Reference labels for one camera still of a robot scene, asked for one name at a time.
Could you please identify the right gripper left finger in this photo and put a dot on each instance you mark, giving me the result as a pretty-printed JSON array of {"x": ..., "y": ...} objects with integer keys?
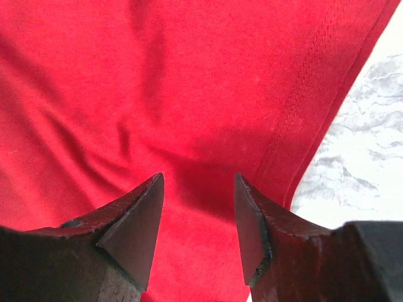
[{"x": 105, "y": 255}]

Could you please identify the red t shirt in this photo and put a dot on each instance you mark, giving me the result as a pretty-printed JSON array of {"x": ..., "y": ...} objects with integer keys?
[{"x": 97, "y": 96}]

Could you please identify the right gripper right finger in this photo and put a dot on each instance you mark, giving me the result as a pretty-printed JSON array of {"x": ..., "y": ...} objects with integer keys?
[{"x": 287, "y": 258}]

